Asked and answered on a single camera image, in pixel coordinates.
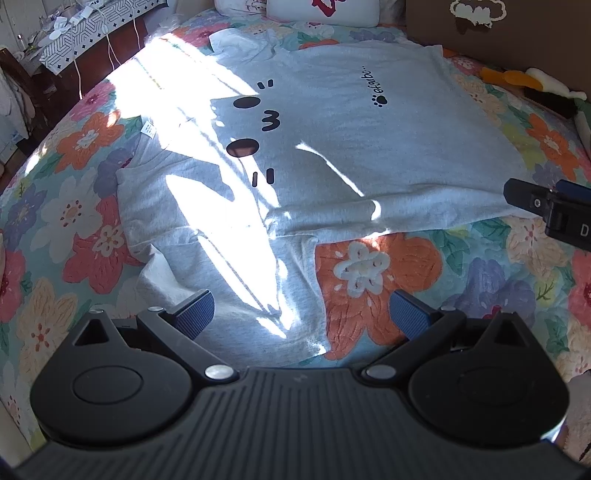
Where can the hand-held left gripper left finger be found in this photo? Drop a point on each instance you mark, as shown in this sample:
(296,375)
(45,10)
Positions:
(196,313)

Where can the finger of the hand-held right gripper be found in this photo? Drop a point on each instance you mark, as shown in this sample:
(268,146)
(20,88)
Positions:
(575,189)
(526,197)

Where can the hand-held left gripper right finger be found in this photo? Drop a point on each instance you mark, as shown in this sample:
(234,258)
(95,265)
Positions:
(408,314)

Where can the grey cat face t-shirt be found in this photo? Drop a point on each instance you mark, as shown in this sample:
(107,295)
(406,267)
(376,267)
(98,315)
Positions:
(332,138)

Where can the orange white black plush toy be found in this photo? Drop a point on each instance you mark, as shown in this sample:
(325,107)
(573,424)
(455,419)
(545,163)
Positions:
(540,85)

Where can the floral bed blanket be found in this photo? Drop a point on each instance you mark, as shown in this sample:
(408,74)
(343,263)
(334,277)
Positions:
(78,221)

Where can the dark wooden side table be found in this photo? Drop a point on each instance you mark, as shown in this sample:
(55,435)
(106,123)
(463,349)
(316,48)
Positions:
(99,64)

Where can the white pillow with red print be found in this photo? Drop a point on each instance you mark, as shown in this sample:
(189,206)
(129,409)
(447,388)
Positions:
(323,11)

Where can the dark wooden chair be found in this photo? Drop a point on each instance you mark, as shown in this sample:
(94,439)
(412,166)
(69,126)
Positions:
(21,87)

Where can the patterned cloth side table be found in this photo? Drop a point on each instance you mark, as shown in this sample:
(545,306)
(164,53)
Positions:
(87,34)

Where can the white pillow with pink print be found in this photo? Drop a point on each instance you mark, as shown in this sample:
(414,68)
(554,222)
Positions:
(240,5)

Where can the white power strip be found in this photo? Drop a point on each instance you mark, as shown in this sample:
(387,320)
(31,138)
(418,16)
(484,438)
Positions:
(90,14)

